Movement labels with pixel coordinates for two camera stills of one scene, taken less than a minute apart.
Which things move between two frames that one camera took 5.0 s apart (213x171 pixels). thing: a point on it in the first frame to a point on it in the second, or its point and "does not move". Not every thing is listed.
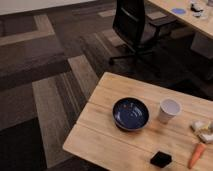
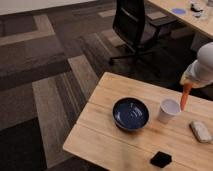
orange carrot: [199, 150] to [186, 90]
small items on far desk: [197, 8] does not move
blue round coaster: [179, 11] does not move
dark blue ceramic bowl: [131, 113] does not move
